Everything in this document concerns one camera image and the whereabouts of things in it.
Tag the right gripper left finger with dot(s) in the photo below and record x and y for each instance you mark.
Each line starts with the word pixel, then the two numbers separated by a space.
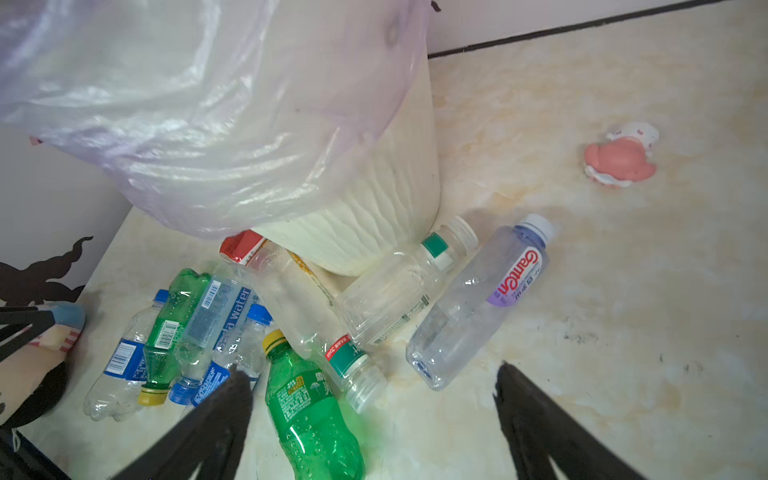
pixel 207 443

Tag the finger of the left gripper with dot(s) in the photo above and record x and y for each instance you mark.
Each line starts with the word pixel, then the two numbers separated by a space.
pixel 21 325

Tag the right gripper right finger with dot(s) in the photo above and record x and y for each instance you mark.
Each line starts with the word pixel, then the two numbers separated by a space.
pixel 543 438

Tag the green bottle yellow cap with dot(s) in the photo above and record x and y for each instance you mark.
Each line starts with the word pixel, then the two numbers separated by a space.
pixel 307 416
pixel 185 293

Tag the clear bottle pale blue label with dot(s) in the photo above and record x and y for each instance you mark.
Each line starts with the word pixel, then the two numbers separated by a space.
pixel 215 321

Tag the clear bottle green cap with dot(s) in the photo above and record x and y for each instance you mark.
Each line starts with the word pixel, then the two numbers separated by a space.
pixel 402 284

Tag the white woven waste bin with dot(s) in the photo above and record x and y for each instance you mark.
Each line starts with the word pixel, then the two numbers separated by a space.
pixel 392 202

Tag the pink plastic bin liner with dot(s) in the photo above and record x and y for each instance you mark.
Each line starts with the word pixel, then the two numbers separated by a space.
pixel 213 116

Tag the plush doll toy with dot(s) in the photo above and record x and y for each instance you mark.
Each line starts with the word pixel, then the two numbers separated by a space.
pixel 34 378

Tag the small blue label water bottle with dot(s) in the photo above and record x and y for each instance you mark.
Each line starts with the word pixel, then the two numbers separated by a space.
pixel 244 354

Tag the green bottle yellow cap tilted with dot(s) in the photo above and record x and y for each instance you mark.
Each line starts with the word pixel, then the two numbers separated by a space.
pixel 307 416

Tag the clear bottle green red label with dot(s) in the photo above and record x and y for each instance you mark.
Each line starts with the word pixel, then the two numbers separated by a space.
pixel 304 311

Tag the clear bottle purple label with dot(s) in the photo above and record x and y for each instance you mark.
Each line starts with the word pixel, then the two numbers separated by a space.
pixel 477 301

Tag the red yellow label drink bottle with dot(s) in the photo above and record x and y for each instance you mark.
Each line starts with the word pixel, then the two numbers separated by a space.
pixel 241 248

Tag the pink white toy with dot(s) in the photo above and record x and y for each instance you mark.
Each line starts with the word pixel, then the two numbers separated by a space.
pixel 623 159

